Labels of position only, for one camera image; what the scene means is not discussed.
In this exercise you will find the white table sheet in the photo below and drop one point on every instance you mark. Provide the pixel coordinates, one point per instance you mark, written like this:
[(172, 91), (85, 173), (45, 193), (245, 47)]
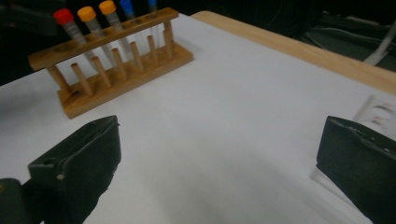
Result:
[(233, 124)]

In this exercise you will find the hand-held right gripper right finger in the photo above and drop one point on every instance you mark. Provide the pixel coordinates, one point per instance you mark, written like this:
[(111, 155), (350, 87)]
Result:
[(361, 168)]

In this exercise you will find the grey metal stand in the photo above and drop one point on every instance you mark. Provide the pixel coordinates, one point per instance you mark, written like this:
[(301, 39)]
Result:
[(381, 45)]

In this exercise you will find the clear acrylic tube rack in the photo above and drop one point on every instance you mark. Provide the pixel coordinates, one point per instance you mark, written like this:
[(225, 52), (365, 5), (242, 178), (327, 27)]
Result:
[(379, 115)]

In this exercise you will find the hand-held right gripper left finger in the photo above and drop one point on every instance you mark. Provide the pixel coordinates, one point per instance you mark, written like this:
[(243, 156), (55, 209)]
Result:
[(81, 168)]

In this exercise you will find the blue cap test tube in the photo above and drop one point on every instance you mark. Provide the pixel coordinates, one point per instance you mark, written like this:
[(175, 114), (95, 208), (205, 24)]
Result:
[(152, 3), (127, 4)]

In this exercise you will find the orange cap test tube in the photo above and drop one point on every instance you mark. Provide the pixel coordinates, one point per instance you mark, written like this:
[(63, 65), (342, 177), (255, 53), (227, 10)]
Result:
[(86, 13), (107, 6)]

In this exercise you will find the wooden test tube rack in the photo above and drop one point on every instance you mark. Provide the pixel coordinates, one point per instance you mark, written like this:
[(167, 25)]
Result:
[(124, 84)]

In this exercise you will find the red cap test tube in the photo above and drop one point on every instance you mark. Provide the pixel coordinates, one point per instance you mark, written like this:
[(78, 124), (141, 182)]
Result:
[(63, 16)]

